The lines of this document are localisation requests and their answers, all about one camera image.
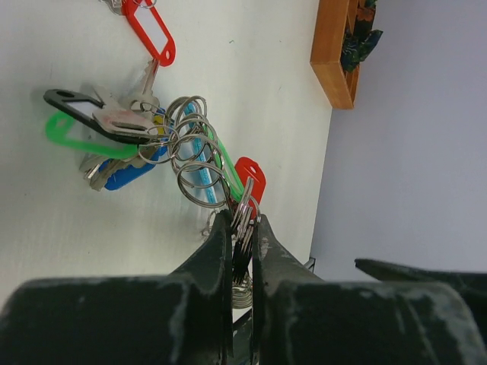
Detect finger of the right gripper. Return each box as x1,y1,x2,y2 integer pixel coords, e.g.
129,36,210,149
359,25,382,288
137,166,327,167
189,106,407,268
355,259,486,300

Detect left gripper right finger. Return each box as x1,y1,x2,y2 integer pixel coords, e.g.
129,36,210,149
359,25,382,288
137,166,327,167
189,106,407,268
251,217,486,364

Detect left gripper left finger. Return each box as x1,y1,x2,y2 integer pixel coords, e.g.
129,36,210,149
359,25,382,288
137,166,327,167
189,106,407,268
1,211,233,364

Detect red tag key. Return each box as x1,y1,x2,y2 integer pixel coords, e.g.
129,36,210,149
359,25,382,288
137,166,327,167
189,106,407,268
102,1,176,101
232,156,267,208

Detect metal key organizer plate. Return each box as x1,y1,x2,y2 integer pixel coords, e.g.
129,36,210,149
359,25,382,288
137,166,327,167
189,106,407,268
164,96,266,309

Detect green tag key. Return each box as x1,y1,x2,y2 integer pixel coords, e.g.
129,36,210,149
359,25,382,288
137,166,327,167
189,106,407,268
205,127,244,202
44,112,138,160

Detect blue key tag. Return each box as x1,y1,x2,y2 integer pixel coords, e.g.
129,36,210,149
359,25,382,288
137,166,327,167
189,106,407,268
97,108,167,191

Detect yellow key tag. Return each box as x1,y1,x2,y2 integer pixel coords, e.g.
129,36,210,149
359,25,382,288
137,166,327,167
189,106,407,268
154,121,173,138

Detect black tag key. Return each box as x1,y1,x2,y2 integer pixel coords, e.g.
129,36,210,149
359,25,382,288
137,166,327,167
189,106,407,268
43,89,149,144

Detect wooden compartment tray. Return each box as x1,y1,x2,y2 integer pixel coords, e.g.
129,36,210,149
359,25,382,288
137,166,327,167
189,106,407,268
310,0,364,110

